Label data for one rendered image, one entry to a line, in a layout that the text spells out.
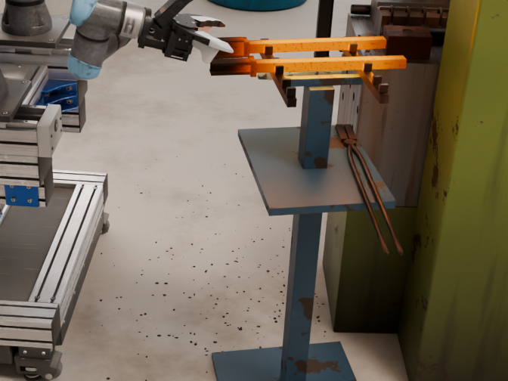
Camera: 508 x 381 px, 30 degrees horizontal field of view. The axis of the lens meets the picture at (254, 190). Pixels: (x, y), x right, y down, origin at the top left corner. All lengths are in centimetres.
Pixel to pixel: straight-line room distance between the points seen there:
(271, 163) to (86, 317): 99
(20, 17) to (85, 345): 100
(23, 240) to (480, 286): 140
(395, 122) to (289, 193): 55
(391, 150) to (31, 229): 118
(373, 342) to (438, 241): 57
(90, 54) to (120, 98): 233
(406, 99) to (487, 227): 41
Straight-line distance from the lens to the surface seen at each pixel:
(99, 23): 209
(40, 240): 305
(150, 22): 211
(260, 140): 242
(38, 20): 294
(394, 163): 270
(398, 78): 259
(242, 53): 229
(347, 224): 279
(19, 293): 283
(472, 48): 230
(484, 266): 262
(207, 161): 391
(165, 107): 436
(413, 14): 270
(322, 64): 221
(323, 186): 224
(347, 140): 243
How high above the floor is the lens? 187
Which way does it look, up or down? 30 degrees down
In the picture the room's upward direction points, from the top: 3 degrees clockwise
